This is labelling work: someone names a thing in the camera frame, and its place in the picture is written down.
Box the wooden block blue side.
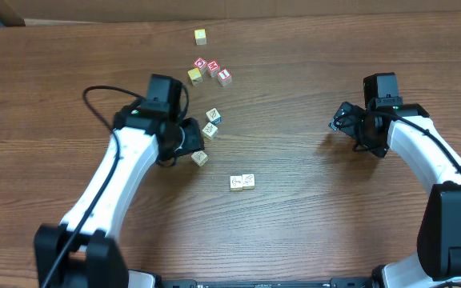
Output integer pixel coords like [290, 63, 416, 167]
[206, 108, 222, 125]

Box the wooden block star drawing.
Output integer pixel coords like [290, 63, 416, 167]
[202, 122, 218, 140]

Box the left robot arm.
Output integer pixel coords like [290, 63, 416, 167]
[34, 74, 204, 288]

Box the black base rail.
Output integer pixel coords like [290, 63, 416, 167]
[156, 277, 379, 288]

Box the red block letter I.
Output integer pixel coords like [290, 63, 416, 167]
[217, 69, 232, 86]

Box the yellow wooden block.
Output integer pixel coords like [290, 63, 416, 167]
[187, 68, 203, 86]

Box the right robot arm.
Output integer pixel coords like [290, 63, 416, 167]
[329, 72, 461, 287]

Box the yellow block far top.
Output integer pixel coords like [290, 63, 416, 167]
[194, 29, 207, 46]

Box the red block letter M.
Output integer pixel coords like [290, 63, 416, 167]
[206, 60, 221, 78]

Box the red block letter C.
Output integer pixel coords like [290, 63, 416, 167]
[194, 58, 207, 74]

